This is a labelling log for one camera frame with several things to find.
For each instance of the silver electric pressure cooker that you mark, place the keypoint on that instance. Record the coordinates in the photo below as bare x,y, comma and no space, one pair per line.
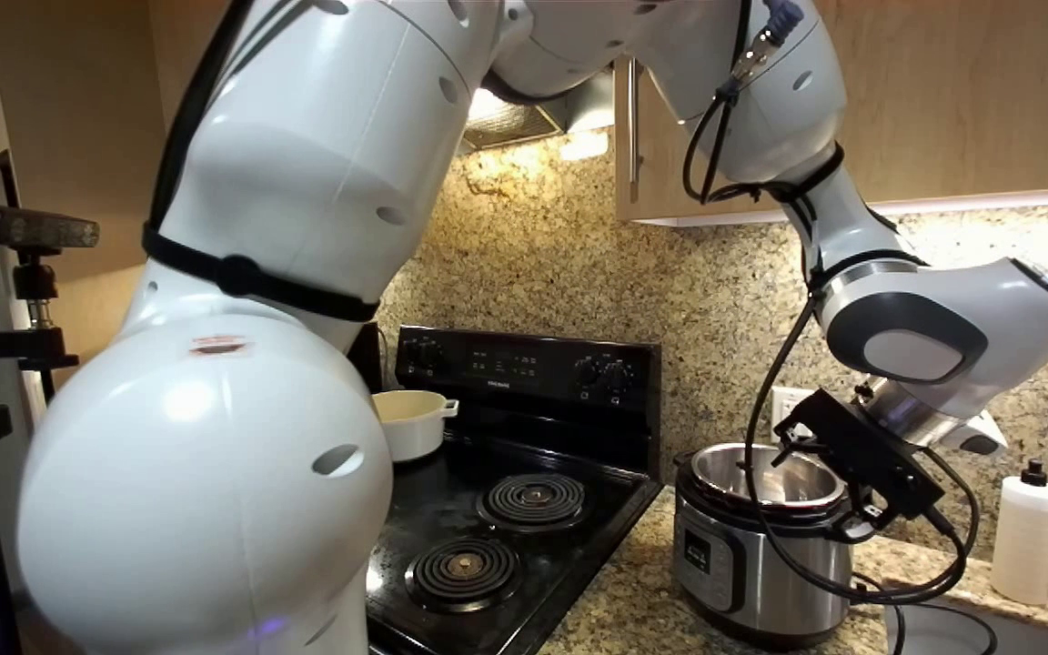
756,583

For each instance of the steel kitchen sink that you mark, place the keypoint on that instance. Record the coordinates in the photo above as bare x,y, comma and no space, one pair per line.
1035,638

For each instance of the white bottle black cap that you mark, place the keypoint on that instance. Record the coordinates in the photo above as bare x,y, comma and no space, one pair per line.
1023,548

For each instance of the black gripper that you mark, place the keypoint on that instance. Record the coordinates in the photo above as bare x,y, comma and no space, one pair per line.
795,429

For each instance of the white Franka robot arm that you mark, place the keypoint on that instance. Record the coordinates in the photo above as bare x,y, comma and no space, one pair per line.
210,486

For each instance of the grey range hood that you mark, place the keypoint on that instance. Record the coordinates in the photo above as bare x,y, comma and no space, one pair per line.
561,115

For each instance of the black stereo camera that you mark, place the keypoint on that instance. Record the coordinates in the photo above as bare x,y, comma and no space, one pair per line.
15,228

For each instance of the black electric stove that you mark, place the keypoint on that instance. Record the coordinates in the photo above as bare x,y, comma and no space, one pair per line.
428,511

